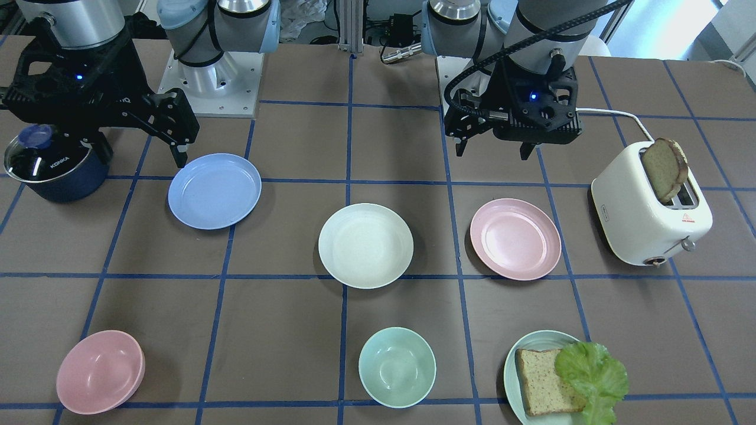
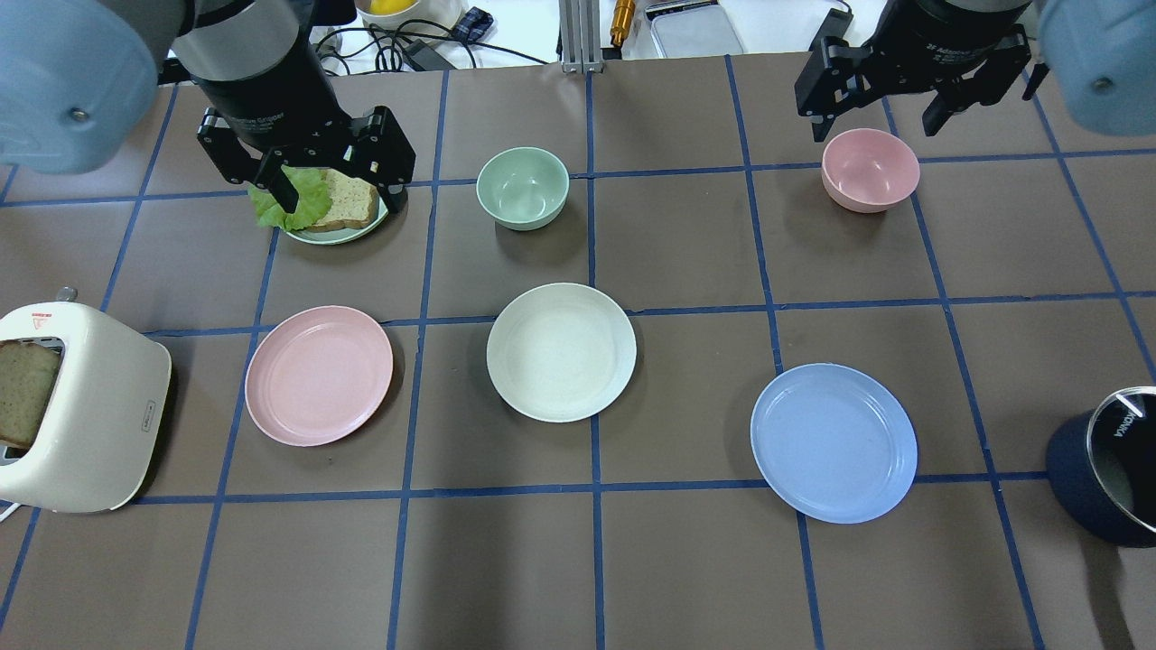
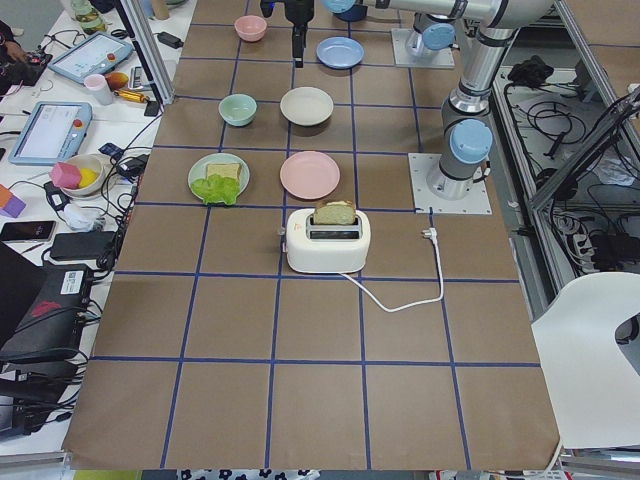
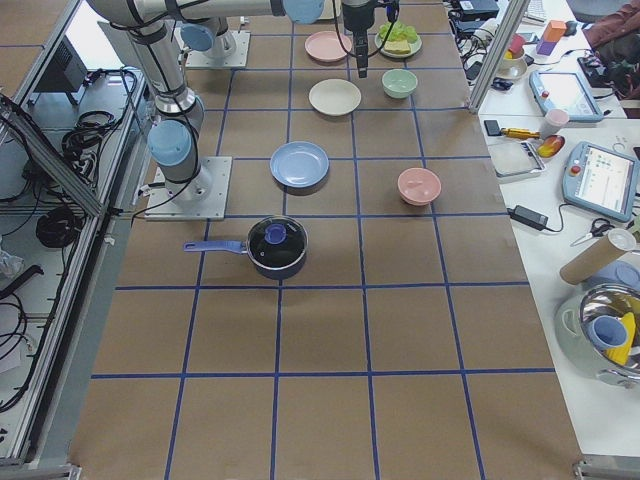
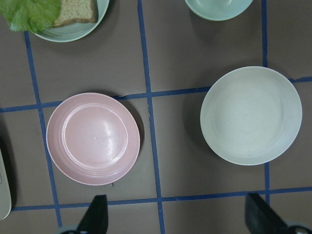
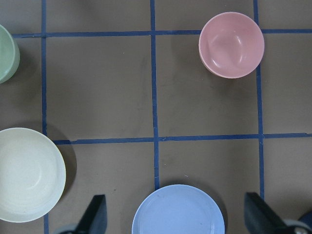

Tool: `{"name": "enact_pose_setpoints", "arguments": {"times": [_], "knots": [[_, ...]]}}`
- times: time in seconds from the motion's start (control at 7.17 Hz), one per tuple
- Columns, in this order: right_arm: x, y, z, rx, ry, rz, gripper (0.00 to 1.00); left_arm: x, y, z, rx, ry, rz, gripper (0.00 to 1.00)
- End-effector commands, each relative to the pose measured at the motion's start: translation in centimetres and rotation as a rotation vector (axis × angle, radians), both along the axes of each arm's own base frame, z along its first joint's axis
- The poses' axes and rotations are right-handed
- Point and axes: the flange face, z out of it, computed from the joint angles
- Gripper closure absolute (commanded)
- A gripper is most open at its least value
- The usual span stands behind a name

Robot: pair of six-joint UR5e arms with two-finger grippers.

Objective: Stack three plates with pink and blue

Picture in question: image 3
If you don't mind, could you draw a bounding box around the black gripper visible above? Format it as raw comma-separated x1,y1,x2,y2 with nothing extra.
260,0,314,68

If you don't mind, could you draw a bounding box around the blue plate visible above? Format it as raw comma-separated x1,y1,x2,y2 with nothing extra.
316,37,365,70

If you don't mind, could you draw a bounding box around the pink plate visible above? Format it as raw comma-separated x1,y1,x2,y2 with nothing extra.
280,151,340,200

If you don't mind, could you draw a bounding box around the pink bowl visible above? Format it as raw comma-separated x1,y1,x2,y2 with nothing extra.
234,15,268,43

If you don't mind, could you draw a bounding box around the beige plate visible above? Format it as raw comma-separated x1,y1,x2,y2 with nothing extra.
280,87,334,126

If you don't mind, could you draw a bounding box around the green bowl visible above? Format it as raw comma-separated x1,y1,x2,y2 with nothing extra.
218,94,258,127

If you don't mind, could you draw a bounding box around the black power adapter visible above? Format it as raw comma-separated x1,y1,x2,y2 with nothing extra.
156,31,184,49

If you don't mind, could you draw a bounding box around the bread slice on plate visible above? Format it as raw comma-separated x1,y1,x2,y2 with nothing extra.
205,162,242,181

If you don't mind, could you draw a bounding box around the gold cylinder tool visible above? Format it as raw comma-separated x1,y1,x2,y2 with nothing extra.
114,89,150,104

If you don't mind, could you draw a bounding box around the green plate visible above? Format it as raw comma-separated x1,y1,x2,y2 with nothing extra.
188,153,250,202

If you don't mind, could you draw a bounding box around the green lettuce leaf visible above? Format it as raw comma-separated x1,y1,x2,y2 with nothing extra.
190,174,240,205

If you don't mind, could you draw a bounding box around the bread slice in toaster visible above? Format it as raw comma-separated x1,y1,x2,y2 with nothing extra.
313,200,356,225

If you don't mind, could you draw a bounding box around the toy mango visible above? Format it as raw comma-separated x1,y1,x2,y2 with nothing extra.
104,71,129,91

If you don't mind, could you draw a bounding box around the far teach pendant tablet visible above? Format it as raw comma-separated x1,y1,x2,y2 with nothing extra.
48,32,133,84

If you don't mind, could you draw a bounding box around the teach pendant tablet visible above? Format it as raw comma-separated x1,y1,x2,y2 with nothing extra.
48,32,133,84
8,102,92,166

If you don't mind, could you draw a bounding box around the pink cup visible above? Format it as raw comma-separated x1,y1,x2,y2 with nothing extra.
83,74,114,105

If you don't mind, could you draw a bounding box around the white toaster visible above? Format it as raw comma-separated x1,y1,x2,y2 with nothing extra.
284,208,371,274

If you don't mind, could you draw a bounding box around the beige bowl with toys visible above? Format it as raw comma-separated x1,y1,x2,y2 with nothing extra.
62,153,109,199

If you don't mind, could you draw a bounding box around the near teach pendant tablet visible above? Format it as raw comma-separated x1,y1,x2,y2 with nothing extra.
8,102,92,166

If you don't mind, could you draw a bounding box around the pink toy cube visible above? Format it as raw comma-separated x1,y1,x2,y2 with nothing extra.
49,162,81,189

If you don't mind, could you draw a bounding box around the black smartphone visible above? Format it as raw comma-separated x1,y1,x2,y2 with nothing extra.
1,220,57,242

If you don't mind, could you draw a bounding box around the purple orange toy block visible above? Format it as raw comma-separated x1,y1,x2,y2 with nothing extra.
0,185,26,218

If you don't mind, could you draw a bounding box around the white chair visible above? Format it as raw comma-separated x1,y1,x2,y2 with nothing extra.
532,272,639,449

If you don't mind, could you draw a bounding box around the aluminium frame post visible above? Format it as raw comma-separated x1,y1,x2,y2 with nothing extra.
115,0,175,106

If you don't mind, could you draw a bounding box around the white toaster power cable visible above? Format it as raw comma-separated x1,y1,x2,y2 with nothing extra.
337,227,446,314

